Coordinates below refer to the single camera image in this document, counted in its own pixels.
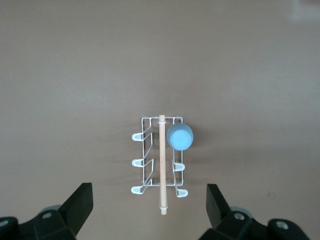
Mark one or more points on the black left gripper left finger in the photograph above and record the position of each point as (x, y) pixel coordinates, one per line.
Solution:
(75, 212)

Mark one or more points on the brown table cover sheet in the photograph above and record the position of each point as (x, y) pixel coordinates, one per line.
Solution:
(75, 75)

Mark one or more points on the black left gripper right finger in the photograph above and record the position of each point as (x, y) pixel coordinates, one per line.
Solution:
(220, 212)

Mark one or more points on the blue plastic cup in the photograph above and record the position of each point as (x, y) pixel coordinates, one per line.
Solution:
(180, 137)

